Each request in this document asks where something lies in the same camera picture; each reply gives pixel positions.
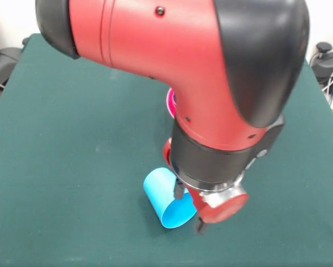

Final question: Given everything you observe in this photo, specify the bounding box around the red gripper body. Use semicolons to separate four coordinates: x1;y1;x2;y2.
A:
162;137;250;225

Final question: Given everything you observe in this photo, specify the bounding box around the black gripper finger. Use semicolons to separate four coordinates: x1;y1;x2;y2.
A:
173;179;185;201
193;214;208;236

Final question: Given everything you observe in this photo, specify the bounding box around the light blue cup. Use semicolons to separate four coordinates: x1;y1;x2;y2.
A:
143;167;198;229

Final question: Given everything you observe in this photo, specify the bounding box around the dark green table cloth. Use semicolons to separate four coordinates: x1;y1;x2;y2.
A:
0;33;333;267

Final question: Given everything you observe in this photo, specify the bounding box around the pink bowl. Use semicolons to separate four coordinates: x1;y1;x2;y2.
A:
166;87;178;120

